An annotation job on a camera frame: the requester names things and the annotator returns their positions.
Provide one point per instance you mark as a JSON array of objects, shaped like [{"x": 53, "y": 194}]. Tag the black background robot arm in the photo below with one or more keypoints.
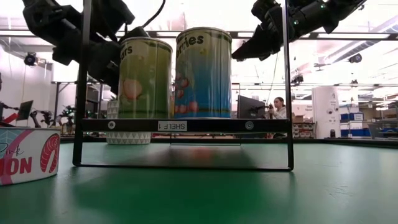
[
  {"x": 43, "y": 116},
  {"x": 68, "y": 113}
]

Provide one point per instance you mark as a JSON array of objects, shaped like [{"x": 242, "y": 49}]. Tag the blue storage bins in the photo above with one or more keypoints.
[{"x": 351, "y": 132}]

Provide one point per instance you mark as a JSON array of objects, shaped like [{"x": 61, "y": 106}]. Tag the potted succulent in white pot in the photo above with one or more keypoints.
[{"x": 127, "y": 138}]

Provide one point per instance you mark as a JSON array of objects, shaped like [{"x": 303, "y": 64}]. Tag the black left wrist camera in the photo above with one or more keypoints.
[{"x": 112, "y": 15}]

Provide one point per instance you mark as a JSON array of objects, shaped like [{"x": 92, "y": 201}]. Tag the pink salmon can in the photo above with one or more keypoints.
[{"x": 28, "y": 155}]

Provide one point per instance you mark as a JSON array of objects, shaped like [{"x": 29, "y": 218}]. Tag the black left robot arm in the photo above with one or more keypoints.
[{"x": 46, "y": 21}]

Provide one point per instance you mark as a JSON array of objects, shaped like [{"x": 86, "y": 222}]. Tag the can red-orange label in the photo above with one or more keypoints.
[{"x": 172, "y": 105}]

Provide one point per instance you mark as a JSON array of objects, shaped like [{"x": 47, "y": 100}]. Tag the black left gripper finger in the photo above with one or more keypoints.
[{"x": 109, "y": 74}]

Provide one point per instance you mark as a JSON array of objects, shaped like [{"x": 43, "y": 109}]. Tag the black metal rack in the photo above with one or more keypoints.
[{"x": 57, "y": 99}]

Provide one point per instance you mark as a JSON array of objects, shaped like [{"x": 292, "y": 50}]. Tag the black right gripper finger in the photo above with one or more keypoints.
[{"x": 255, "y": 46}]

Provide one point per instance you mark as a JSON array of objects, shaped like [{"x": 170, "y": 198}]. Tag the white cylindrical kiosk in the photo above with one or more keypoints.
[{"x": 326, "y": 105}]

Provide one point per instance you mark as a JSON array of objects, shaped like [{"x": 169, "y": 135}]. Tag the green table mat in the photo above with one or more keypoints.
[{"x": 199, "y": 199}]

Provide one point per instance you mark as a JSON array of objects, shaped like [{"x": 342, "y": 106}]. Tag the green pears can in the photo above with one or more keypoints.
[{"x": 144, "y": 77}]

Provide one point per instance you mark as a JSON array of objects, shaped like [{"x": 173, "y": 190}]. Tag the blue berries can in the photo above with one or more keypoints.
[{"x": 203, "y": 74}]

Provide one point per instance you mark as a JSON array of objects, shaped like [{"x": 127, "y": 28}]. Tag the small black monitor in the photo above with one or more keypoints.
[{"x": 25, "y": 110}]

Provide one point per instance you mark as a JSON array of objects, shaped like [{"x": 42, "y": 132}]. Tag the person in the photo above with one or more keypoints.
[{"x": 281, "y": 112}]

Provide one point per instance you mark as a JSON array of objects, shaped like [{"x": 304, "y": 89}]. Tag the wooden board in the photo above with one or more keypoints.
[{"x": 217, "y": 125}]

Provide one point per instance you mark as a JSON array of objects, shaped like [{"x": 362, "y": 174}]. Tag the black ceiling camera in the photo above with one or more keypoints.
[
  {"x": 297, "y": 79},
  {"x": 355, "y": 58},
  {"x": 30, "y": 59}
]

